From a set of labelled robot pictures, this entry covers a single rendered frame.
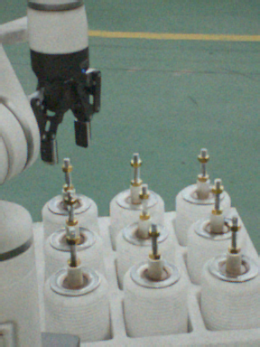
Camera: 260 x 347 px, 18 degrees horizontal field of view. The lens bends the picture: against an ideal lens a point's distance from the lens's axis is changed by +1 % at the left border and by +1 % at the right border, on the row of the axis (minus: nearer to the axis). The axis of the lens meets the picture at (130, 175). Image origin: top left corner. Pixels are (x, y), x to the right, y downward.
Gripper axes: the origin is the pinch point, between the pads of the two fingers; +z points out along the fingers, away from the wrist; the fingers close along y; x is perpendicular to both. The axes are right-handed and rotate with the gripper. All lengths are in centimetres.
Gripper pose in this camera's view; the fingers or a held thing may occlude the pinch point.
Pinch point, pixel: (66, 145)
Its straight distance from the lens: 110.6
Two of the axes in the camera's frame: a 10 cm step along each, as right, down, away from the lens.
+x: -8.1, -2.4, 5.4
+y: 5.9, -3.7, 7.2
